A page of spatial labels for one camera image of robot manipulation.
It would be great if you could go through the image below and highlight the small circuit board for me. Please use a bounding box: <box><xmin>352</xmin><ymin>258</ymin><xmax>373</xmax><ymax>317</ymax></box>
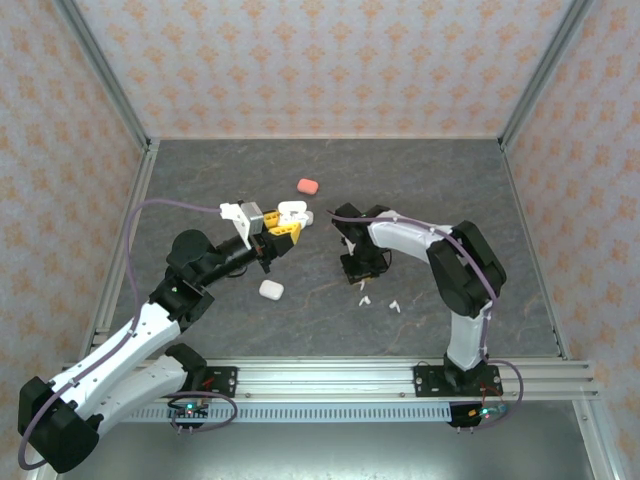
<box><xmin>167</xmin><ymin>403</ymin><xmax>211</xmax><ymax>421</ymax></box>
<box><xmin>469</xmin><ymin>404</ymin><xmax>511</xmax><ymax>419</ymax></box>

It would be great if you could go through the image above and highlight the grey metal panel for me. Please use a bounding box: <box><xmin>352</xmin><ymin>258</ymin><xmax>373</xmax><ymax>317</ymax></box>
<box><xmin>54</xmin><ymin>422</ymin><xmax>601</xmax><ymax>480</ymax></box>

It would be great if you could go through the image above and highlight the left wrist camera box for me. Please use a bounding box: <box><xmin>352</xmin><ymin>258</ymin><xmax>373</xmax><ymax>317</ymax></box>
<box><xmin>218</xmin><ymin>199</ymin><xmax>265</xmax><ymax>250</ymax></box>

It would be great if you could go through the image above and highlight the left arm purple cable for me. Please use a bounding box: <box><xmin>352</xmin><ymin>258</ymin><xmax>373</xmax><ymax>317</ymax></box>
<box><xmin>18</xmin><ymin>197</ymin><xmax>239</xmax><ymax>471</ymax></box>

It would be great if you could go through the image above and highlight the aluminium side rail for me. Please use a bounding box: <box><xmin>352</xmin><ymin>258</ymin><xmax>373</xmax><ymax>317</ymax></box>
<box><xmin>85</xmin><ymin>138</ymin><xmax>162</xmax><ymax>341</ymax></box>
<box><xmin>498</xmin><ymin>138</ymin><xmax>572</xmax><ymax>362</ymax></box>

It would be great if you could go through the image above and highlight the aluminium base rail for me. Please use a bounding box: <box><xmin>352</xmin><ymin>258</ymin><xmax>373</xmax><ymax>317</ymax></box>
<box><xmin>52</xmin><ymin>358</ymin><xmax>601</xmax><ymax>401</ymax></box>

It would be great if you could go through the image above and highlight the slotted grey cable duct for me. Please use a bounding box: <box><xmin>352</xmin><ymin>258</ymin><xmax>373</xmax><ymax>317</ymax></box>
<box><xmin>117</xmin><ymin>403</ymin><xmax>454</xmax><ymax>424</ymax></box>

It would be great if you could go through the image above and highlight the aluminium frame post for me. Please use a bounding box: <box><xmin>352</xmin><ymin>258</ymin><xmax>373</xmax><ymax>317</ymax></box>
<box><xmin>53</xmin><ymin>0</ymin><xmax>151</xmax><ymax>151</ymax></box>
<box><xmin>499</xmin><ymin>0</ymin><xmax>596</xmax><ymax>151</ymax></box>

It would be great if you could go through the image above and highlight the aluminium frame leg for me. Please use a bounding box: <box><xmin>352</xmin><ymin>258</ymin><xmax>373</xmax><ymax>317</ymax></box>
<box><xmin>573</xmin><ymin>399</ymin><xmax>626</xmax><ymax>480</ymax></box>

